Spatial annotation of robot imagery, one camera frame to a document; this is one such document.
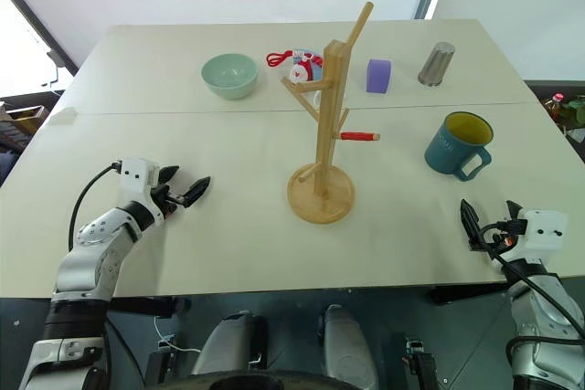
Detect small white block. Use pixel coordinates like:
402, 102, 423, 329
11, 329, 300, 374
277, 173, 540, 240
48, 108, 78, 128

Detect bottle with red cap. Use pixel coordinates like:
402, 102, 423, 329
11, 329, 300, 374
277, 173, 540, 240
540, 92, 567, 125

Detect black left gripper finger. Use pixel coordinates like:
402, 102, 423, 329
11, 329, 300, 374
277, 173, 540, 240
157, 164, 181, 185
182, 175, 213, 208

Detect black table frame bar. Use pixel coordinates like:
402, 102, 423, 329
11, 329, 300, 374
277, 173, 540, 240
428, 283, 509, 305
108, 296, 192, 319

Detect purple block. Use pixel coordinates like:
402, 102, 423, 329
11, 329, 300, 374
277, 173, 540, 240
366, 58, 394, 94

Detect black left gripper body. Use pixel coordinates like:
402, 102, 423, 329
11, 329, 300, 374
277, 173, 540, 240
151, 179, 191, 220

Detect dark rounded shape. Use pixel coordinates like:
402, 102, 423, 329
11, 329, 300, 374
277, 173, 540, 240
171, 368, 331, 390

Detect blue mug yellow inside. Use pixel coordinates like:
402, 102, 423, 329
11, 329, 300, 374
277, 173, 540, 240
423, 111, 495, 183

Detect mint green bowl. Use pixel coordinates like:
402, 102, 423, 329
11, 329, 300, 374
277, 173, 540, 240
200, 52, 261, 101

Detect wooden crate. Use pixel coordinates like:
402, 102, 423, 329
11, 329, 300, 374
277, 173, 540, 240
0, 104, 48, 150

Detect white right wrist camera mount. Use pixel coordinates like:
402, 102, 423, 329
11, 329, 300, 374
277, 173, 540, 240
509, 209, 569, 264

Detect thin white cable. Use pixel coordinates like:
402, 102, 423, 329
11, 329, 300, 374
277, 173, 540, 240
153, 315, 203, 355

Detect wooden mug tree stand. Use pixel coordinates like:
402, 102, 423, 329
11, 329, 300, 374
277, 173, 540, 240
279, 1, 381, 226

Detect stainless steel cup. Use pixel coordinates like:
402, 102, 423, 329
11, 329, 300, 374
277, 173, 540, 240
417, 41, 457, 88

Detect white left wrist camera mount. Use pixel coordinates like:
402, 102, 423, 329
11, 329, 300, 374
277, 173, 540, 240
119, 157, 165, 220

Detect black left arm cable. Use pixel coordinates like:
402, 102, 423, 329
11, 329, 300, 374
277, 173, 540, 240
67, 160, 124, 252

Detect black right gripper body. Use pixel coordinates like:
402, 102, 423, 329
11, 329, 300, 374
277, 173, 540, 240
473, 217, 527, 259

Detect green plant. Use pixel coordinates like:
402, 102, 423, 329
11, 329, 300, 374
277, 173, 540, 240
562, 94, 585, 130

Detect small black device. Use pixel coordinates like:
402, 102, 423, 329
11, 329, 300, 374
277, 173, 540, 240
144, 339, 180, 386
404, 337, 436, 390

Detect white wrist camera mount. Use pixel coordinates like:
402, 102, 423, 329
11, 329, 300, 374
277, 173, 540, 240
119, 157, 165, 220
509, 209, 569, 264

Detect silver rounded robot leg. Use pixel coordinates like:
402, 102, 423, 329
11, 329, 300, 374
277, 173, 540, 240
190, 311, 269, 375
316, 303, 380, 390

